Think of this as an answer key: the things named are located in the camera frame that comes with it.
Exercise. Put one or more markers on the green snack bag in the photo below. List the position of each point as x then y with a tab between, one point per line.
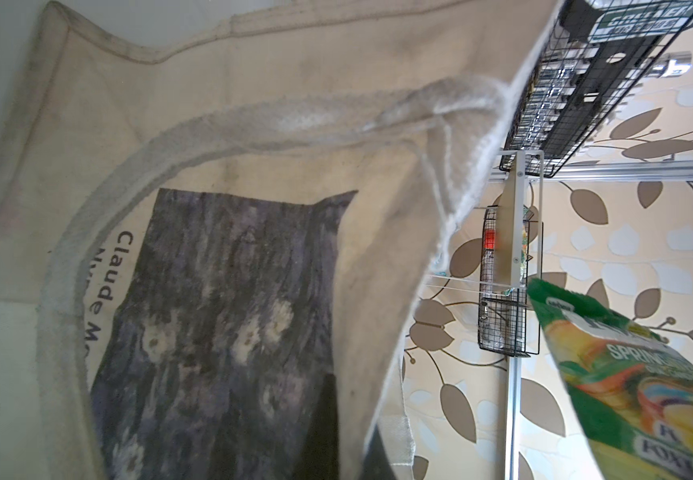
631	392

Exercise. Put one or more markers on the black wire basket back wall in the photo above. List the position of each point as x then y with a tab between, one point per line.
534	115

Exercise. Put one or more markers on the black wire basket wall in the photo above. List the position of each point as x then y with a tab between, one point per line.
534	115
502	323

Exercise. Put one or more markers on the plastic bottle red cap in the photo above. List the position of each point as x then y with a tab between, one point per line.
487	266

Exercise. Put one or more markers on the aluminium frame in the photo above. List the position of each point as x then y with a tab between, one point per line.
623	234

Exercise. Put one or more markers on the white wooden two-tier shelf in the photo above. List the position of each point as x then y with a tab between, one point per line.
514	181

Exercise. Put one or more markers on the cream canvas tote bag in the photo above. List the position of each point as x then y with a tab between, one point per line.
192	237

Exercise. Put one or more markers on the black wire basket right wall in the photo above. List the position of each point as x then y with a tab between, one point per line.
502	323

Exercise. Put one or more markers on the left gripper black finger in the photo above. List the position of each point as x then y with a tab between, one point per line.
320	458

